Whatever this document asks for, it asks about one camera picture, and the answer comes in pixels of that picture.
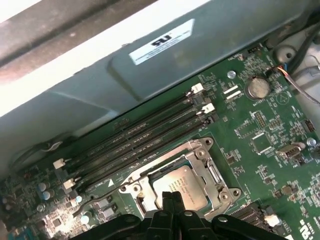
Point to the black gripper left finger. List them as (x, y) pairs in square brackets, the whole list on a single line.
[(160, 225)]

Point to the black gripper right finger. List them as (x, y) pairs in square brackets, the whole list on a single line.
[(190, 225)]

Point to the silver CPU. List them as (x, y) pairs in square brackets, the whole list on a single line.
[(185, 182)]

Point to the metal socket cover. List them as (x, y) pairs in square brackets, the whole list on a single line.
[(203, 175)]

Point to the black RAM slot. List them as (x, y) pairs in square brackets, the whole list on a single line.
[(137, 160), (137, 147), (247, 212), (137, 121), (137, 134)]

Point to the CPU socket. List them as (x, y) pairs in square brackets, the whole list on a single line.
[(200, 150)]

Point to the gray power inductor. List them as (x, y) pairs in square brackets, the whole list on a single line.
[(110, 212), (105, 203)]

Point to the green motherboard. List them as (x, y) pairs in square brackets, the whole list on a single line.
[(237, 155)]

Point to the silver internal USB port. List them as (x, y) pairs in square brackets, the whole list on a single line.
[(290, 153)]

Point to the coin cell battery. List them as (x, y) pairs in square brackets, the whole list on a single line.
[(258, 87)]

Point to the black PC case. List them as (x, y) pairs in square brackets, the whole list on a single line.
[(175, 62)]

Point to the white case sticker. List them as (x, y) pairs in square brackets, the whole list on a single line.
[(162, 42)]

